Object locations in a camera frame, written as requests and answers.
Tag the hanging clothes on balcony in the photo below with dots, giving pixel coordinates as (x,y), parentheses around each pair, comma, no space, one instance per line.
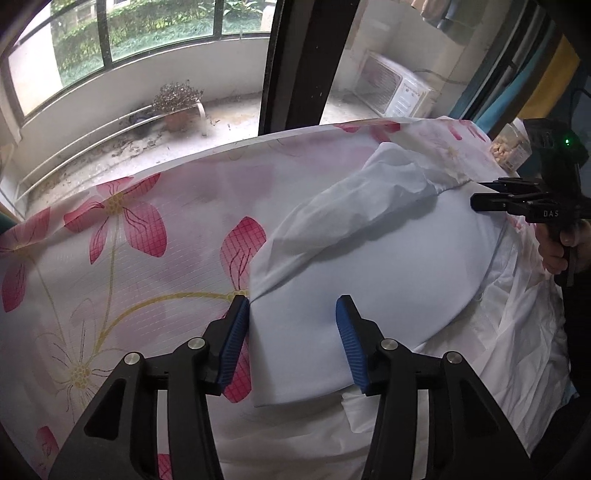
(438,13)

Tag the yellow curtain right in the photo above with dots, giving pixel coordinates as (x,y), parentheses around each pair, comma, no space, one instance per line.
(553,83)

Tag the white air conditioner unit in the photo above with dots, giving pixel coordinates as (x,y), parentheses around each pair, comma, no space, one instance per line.
(392,90)

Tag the black balcony railing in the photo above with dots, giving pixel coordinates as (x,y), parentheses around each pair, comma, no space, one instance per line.
(68,42)

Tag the dried potted plant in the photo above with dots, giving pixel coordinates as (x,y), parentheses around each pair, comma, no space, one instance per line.
(178,103)

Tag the person right hand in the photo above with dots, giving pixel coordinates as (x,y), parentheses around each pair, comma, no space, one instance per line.
(552,251)

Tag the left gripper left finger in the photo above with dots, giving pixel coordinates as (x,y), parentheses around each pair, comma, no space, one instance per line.
(116,436)

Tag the floral pink white bedsheet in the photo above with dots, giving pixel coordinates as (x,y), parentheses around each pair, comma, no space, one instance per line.
(144,262)

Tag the white hooded sun jacket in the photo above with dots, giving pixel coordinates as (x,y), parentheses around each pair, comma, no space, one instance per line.
(393,228)

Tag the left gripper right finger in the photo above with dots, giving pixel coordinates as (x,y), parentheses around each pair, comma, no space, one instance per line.
(469,436)

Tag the clear plastic snack jar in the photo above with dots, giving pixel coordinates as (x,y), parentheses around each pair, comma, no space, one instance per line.
(511,148)

